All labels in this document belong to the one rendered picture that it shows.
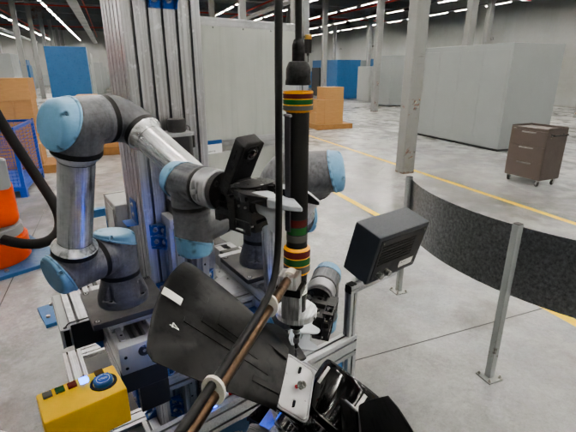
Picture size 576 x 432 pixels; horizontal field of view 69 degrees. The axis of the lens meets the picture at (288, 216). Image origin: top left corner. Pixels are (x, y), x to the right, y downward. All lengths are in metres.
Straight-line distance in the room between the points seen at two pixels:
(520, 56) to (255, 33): 8.31
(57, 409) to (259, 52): 2.22
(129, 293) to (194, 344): 0.79
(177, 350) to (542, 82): 10.80
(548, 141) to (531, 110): 3.64
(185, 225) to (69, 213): 0.40
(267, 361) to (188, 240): 0.31
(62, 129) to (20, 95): 7.49
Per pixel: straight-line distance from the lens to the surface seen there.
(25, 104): 8.54
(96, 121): 1.06
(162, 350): 0.56
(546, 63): 11.13
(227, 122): 2.64
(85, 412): 1.04
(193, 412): 0.42
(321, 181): 1.11
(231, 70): 2.65
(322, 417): 0.72
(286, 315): 0.70
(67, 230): 1.19
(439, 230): 2.88
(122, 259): 1.32
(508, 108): 10.48
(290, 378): 0.70
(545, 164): 7.52
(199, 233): 0.85
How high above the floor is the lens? 1.72
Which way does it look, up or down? 19 degrees down
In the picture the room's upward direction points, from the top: straight up
